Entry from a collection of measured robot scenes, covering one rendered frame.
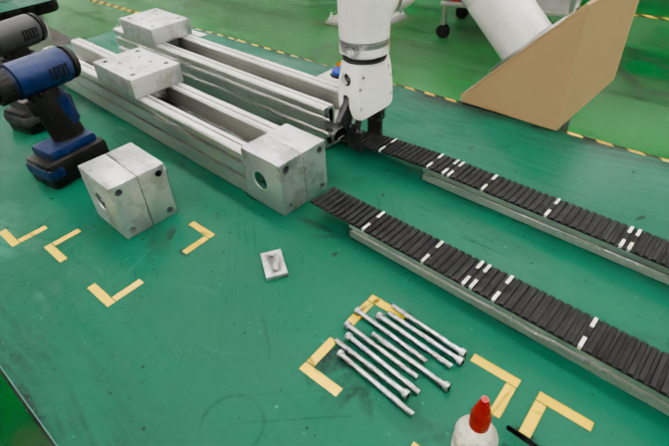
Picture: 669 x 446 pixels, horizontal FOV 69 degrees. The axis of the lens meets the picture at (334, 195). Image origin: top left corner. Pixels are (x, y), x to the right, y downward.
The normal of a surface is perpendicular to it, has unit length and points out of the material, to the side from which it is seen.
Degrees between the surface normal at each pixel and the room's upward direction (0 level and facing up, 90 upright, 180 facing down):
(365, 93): 89
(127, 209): 90
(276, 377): 0
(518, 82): 90
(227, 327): 0
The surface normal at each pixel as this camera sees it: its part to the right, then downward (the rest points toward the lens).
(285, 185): 0.73, 0.38
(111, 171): -0.04, -0.80
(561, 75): -0.69, 0.46
